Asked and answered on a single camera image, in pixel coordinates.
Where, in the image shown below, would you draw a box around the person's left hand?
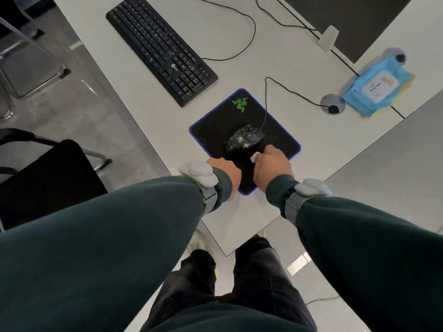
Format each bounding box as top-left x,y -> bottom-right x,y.
206,158 -> 242,202

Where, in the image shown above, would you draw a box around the person's right hand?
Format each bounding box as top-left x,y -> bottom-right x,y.
253,145 -> 295,193

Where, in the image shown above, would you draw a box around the person's left forearm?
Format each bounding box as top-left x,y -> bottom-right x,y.
0,167 -> 233,332

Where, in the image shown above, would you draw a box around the person's right forearm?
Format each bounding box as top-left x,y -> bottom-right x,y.
265,174 -> 443,332

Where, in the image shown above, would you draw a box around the black dusty computer mouse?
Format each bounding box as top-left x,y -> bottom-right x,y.
225,124 -> 266,155

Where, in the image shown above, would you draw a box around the grey right wrist tracker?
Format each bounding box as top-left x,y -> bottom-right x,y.
284,178 -> 333,226

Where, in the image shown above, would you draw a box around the grey wrist tracker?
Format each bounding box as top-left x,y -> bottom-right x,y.
284,178 -> 333,226
178,160 -> 219,216

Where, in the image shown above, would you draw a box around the black blue-edged mouse pad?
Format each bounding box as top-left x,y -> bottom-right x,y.
189,88 -> 302,197

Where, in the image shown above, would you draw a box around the grey left wrist tracker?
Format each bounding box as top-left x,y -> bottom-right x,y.
178,160 -> 219,216

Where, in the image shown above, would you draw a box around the person's white shoe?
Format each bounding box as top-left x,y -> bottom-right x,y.
186,229 -> 209,255

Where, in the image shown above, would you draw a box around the blue wet wipes pack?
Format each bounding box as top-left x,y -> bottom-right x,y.
341,54 -> 416,118

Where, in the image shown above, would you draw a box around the person's black trousers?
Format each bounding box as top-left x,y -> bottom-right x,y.
140,235 -> 318,332

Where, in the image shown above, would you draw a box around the dark grey desk partition panel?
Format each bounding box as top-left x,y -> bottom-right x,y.
280,0 -> 415,65

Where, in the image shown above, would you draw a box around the black keyboard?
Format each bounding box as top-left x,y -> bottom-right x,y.
105,0 -> 219,108

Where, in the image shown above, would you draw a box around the black office chair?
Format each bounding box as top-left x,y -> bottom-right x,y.
0,127 -> 113,233

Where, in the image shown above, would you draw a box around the black mouse cable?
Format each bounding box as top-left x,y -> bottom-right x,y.
258,77 -> 334,133

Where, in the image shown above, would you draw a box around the grey round cable grommet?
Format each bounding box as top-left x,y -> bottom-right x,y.
320,93 -> 346,116
382,47 -> 408,65

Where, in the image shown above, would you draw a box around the black keyboard cable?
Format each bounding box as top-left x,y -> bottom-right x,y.
191,0 -> 257,62

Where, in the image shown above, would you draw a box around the white partition bracket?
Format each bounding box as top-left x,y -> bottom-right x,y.
316,25 -> 340,52

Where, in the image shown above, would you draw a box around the thin black cable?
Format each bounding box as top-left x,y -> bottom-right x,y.
254,0 -> 317,31

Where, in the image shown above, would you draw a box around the grey floor cable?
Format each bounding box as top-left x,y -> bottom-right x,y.
305,295 -> 342,306

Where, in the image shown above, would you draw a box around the metal frame chair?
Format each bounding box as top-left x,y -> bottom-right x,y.
0,0 -> 72,99

